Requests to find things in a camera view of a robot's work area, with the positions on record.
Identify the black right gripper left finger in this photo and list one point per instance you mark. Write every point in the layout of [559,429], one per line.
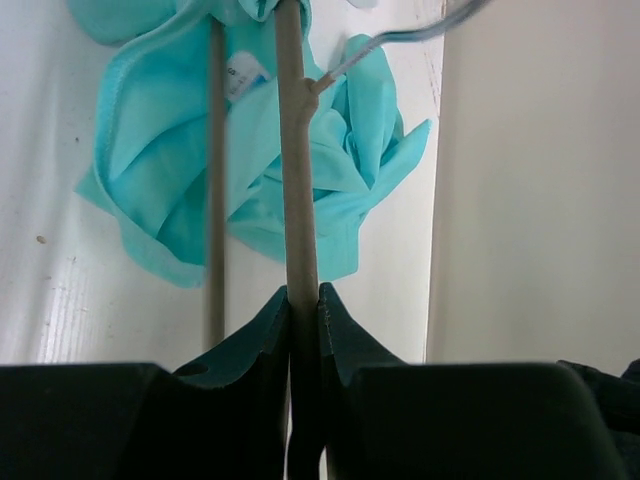
[220,416]

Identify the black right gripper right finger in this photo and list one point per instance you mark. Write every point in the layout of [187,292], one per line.
[387,419]

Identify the taupe hanger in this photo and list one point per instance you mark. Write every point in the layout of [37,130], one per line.
[298,101]

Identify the teal t shirt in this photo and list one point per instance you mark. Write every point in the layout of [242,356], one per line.
[149,165]

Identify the black hanging garment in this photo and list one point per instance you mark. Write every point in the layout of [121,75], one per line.
[618,402]

